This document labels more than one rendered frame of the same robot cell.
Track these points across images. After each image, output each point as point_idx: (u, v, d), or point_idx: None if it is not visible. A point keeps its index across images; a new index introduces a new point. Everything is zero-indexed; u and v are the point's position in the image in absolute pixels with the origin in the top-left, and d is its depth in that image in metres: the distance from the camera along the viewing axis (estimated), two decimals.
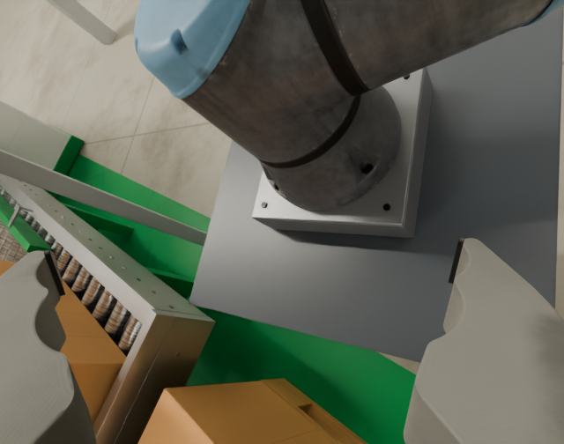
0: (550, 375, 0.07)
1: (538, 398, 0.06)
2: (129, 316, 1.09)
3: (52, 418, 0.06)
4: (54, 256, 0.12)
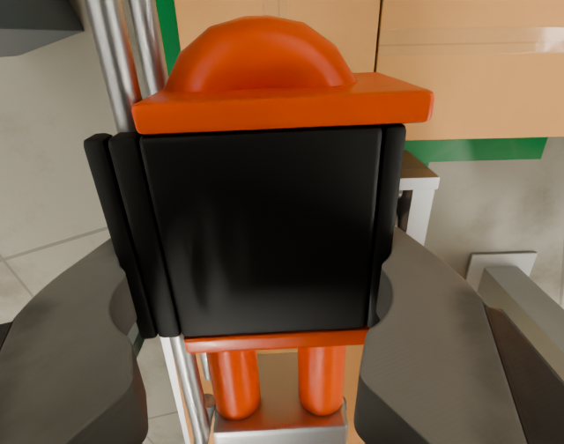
0: (471, 343, 0.07)
1: (465, 366, 0.07)
2: None
3: (110, 401, 0.06)
4: None
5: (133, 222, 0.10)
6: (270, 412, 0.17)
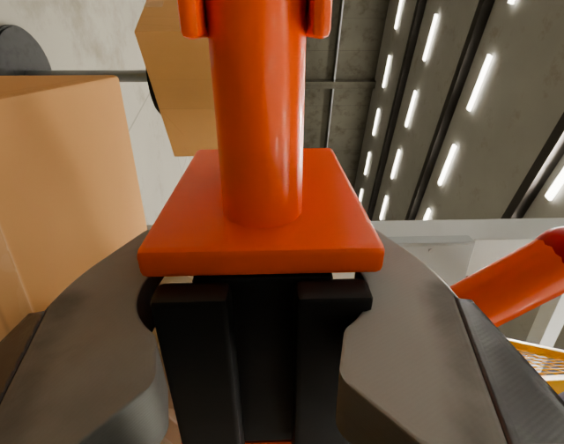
0: (445, 334, 0.07)
1: (441, 357, 0.07)
2: None
3: (132, 396, 0.06)
4: None
5: None
6: None
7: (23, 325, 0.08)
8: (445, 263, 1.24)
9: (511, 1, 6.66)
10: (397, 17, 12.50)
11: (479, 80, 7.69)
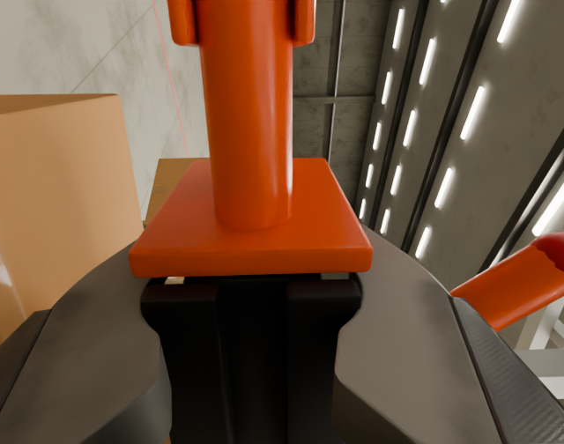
0: (439, 332, 0.08)
1: (434, 355, 0.07)
2: None
3: (135, 396, 0.06)
4: None
5: None
6: None
7: (28, 323, 0.08)
8: None
9: (500, 39, 6.91)
10: (396, 36, 12.74)
11: (472, 111, 7.95)
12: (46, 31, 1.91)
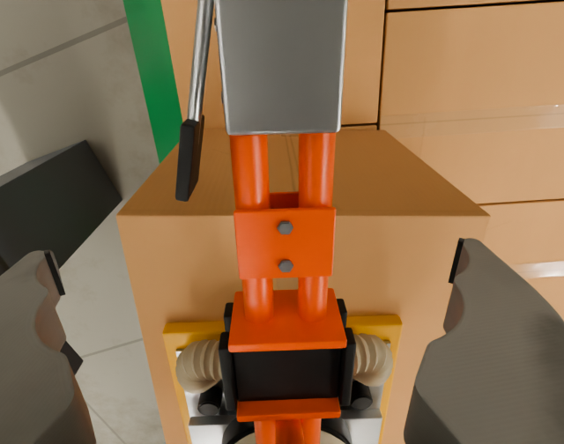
0: (550, 375, 0.07)
1: (538, 398, 0.06)
2: None
3: (52, 418, 0.06)
4: (54, 256, 0.12)
5: None
6: None
7: None
8: None
9: None
10: None
11: None
12: None
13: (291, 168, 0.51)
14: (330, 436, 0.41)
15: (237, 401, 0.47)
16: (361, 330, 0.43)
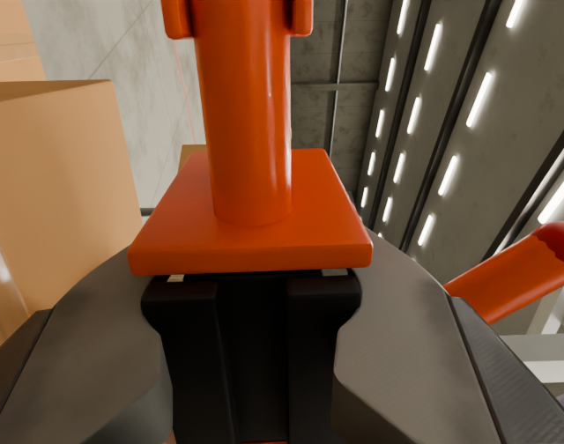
0: (438, 332, 0.08)
1: (434, 355, 0.07)
2: None
3: (137, 395, 0.06)
4: None
5: None
6: None
7: (30, 322, 0.08)
8: None
9: (509, 24, 6.81)
10: (401, 21, 12.53)
11: (478, 98, 7.88)
12: (64, 14, 1.88)
13: None
14: None
15: None
16: None
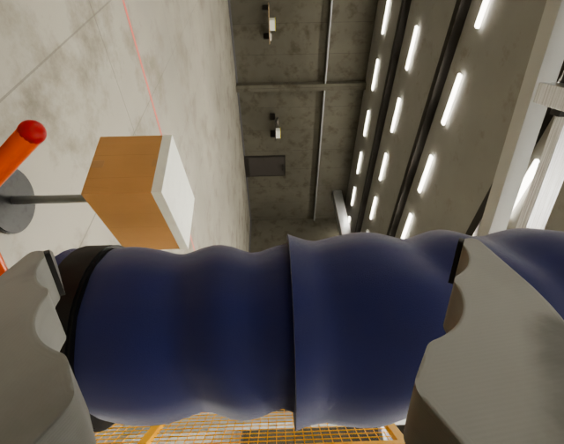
0: (550, 375, 0.07)
1: (538, 398, 0.06)
2: None
3: (52, 418, 0.06)
4: (54, 256, 0.12)
5: None
6: None
7: None
8: None
9: (477, 25, 7.01)
10: (384, 22, 12.73)
11: (451, 97, 8.08)
12: None
13: None
14: None
15: None
16: None
